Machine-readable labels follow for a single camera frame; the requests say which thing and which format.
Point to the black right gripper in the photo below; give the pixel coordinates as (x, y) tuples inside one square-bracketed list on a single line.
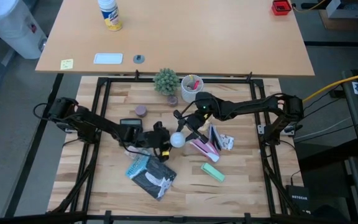
[(199, 119)]

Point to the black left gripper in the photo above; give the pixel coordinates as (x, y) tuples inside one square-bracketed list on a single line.
[(148, 138)]

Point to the white lightbulb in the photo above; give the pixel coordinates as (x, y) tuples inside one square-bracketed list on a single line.
[(177, 140)]

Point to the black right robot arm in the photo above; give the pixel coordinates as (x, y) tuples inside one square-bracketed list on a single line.
[(253, 107)]

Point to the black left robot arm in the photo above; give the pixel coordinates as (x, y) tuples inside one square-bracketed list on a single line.
[(89, 121)]

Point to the pink stapler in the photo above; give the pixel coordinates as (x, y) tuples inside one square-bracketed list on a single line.
[(208, 149)]

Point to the black pen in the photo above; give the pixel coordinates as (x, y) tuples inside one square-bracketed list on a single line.
[(219, 143)]

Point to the patterned purple candle tin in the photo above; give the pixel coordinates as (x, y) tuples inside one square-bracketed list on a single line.
[(172, 101)]

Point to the white ribbed ceramic cup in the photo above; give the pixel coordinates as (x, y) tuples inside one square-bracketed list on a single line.
[(186, 95)]

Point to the black and teal package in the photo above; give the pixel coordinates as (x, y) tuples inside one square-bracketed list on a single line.
[(149, 179)]

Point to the white patterned packet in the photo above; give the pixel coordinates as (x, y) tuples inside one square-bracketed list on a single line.
[(227, 142)]

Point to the pink marker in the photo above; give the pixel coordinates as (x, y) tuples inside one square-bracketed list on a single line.
[(196, 84)]

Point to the mint green stapler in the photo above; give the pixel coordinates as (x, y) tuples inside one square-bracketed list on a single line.
[(213, 172)]

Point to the green artificial potted plant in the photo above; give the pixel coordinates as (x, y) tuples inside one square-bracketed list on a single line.
[(166, 81)]

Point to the light wooden desk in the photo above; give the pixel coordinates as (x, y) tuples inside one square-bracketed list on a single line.
[(197, 37)]

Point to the white rectangular card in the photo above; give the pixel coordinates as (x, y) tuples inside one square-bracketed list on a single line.
[(108, 58)]

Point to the yellow sticky note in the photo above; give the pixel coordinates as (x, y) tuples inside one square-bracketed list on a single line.
[(66, 64)]

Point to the Lysol wipes canister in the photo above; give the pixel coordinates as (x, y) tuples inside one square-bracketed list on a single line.
[(110, 15)]

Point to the red plastic box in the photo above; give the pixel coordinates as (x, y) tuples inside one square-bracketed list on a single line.
[(281, 7)]

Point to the brown cardboard sheet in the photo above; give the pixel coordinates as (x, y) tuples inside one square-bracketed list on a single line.
[(337, 24)]

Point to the white cylindrical appliance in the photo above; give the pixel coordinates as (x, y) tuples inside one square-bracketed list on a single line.
[(8, 28)]

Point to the grey box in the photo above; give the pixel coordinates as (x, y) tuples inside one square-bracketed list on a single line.
[(343, 11)]

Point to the black aluminium table frame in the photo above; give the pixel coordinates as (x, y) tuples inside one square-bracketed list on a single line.
[(126, 80)]

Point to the black Netgear network switch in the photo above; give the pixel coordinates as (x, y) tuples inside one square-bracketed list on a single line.
[(298, 199)]

